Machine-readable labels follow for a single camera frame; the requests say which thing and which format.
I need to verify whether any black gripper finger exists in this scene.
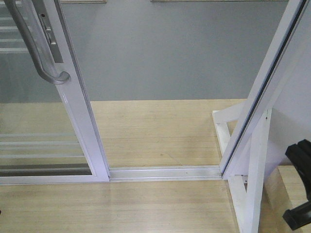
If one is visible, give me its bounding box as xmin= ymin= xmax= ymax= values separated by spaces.
xmin=285 ymin=139 xmax=311 ymax=200
xmin=282 ymin=201 xmax=311 ymax=231

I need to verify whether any white sliding glass door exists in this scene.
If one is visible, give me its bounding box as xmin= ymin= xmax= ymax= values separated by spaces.
xmin=0 ymin=0 xmax=109 ymax=185

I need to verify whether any grey door handle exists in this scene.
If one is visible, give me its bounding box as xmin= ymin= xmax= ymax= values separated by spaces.
xmin=4 ymin=0 xmax=70 ymax=85

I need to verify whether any white wooden support brace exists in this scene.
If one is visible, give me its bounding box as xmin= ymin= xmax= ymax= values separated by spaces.
xmin=212 ymin=100 xmax=272 ymax=233

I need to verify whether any aluminium floor track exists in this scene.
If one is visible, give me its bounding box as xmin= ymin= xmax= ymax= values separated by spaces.
xmin=109 ymin=165 xmax=222 ymax=182

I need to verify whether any grey lock plate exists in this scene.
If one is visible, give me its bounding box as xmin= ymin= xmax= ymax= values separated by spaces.
xmin=32 ymin=0 xmax=63 ymax=64

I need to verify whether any white door frame jamb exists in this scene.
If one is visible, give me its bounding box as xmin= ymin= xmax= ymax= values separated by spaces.
xmin=220 ymin=0 xmax=311 ymax=179

